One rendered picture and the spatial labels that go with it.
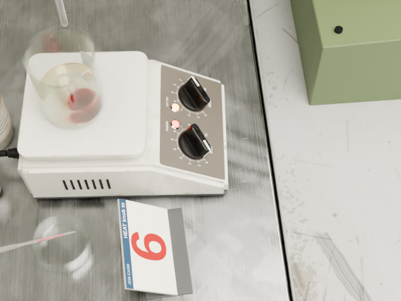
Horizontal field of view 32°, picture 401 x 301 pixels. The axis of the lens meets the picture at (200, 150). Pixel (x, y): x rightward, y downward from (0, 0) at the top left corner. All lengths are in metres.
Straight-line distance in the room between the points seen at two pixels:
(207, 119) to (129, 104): 0.09
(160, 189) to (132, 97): 0.09
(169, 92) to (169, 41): 0.13
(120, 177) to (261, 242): 0.15
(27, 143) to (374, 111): 0.37
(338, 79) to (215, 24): 0.18
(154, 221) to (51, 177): 0.11
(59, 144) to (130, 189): 0.09
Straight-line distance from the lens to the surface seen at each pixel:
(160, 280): 0.67
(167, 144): 0.67
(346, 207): 0.72
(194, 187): 0.69
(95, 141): 0.65
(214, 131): 0.71
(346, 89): 0.76
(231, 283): 0.68
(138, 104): 0.67
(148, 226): 0.68
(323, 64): 0.72
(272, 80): 0.79
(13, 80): 0.82
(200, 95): 0.70
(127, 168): 0.66
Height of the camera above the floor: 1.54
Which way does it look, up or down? 60 degrees down
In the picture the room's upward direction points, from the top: 1 degrees counter-clockwise
